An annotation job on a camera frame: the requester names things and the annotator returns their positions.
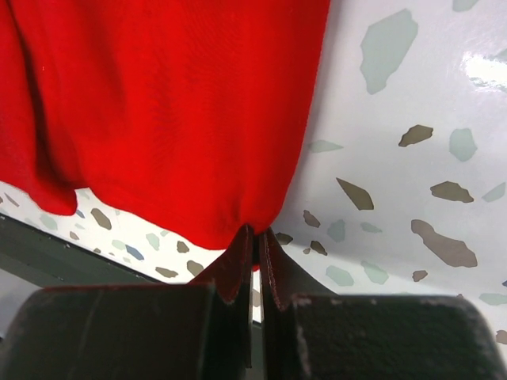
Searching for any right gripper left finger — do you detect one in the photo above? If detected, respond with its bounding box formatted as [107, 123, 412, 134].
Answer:
[1, 226, 254, 379]

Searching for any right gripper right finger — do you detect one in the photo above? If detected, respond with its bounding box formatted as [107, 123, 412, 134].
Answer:
[259, 230, 506, 379]

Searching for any bright red t shirt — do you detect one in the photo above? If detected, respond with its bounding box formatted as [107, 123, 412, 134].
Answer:
[1, 1, 330, 249]

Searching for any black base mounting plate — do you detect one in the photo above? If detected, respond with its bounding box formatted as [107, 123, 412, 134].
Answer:
[1, 215, 159, 287]

